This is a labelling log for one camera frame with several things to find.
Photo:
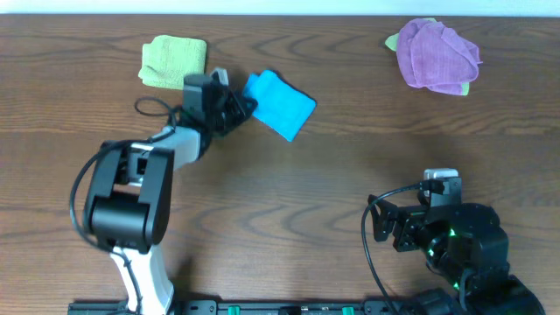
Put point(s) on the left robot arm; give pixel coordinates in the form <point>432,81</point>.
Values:
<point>128,203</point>

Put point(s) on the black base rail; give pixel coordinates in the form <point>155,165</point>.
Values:
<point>211,307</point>

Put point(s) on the blue cloth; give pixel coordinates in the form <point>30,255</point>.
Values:
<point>279,105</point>

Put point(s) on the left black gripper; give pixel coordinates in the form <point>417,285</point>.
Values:
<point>241,111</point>

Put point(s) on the folded green cloth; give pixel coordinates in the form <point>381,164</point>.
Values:
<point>167,60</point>

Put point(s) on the green cloth under pile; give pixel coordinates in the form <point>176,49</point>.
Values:
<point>391,42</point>

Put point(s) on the purple cloth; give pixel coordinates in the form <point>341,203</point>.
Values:
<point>435,57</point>

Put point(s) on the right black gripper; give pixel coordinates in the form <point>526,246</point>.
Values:
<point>409,218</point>

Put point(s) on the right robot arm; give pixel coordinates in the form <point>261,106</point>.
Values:
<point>465,244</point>

